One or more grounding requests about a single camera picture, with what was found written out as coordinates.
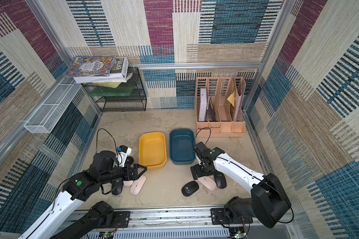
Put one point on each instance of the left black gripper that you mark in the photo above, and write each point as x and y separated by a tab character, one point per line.
129	177

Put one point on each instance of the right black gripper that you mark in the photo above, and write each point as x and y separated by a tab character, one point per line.
198	171

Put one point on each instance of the pink mouse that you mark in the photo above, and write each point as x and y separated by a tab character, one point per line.
137	185
207	182
128	183

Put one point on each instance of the yellow plastic storage box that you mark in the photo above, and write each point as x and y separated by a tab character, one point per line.
152	150

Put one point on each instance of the black mouse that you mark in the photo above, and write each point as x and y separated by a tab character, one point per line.
129	160
117	187
220	180
190	188

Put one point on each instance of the teal plastic storage box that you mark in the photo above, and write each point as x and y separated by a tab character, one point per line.
181	146

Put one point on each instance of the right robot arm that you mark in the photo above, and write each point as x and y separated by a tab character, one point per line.
268	202

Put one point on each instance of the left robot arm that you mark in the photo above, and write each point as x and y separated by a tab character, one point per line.
105	168

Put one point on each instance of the white box in organizer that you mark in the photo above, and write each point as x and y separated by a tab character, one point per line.
202	105

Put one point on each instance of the pink desktop file organizer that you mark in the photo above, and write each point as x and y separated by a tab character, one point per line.
222	120

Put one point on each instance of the yellow paper in organizer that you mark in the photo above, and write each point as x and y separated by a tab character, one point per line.
231	99

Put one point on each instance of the green folder on shelf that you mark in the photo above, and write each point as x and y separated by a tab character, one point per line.
111	92

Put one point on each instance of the black and white folio book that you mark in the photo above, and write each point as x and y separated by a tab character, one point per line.
118	74

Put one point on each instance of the colourful picture book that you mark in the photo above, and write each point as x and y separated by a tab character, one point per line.
90	66

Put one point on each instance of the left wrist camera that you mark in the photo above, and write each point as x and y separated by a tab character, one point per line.
122	153

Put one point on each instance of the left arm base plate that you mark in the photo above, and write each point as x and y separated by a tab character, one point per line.
120	219

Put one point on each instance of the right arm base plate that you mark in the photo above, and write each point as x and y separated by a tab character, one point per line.
220	217

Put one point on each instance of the black wire shelf rack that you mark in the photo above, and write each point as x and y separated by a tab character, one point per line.
126	97

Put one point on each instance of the white wire mesh basket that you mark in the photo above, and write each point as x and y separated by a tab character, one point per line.
45	118

